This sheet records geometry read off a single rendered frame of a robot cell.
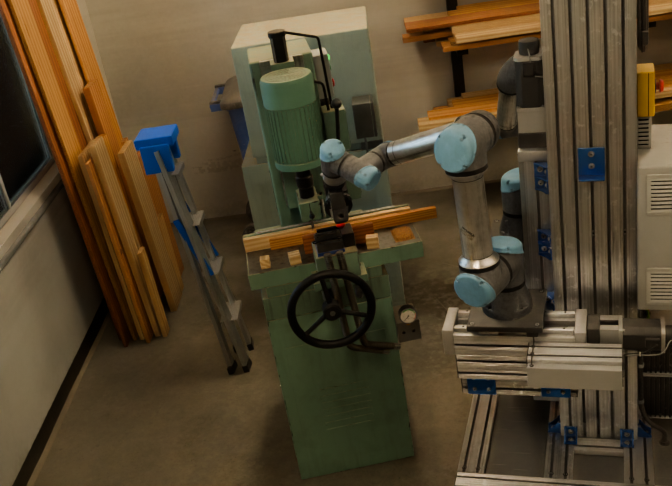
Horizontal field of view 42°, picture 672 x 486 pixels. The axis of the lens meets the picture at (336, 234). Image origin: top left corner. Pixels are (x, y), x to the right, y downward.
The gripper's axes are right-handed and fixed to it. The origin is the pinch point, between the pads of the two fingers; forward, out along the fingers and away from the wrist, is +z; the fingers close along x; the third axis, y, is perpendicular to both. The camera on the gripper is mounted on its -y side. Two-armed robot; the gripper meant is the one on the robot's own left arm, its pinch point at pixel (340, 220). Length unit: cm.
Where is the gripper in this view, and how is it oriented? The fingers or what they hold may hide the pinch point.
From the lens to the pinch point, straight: 289.2
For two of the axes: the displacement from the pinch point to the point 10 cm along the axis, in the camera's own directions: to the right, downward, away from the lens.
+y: -1.9, -8.0, 5.6
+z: 0.6, 5.6, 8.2
